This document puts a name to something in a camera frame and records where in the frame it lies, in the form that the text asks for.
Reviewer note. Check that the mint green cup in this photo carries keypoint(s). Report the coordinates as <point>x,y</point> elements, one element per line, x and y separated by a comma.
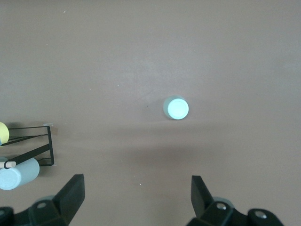
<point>178,109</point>

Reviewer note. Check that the pale grey-blue cup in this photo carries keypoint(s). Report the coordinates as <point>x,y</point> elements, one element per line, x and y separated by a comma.
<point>23,174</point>

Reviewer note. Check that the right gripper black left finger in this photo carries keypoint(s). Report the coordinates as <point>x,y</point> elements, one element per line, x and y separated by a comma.
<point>70,197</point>

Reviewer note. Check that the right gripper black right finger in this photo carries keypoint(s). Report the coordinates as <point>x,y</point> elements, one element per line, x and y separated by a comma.
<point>202,202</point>

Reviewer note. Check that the yellow cup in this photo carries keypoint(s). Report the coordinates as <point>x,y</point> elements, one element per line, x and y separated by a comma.
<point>3,133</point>

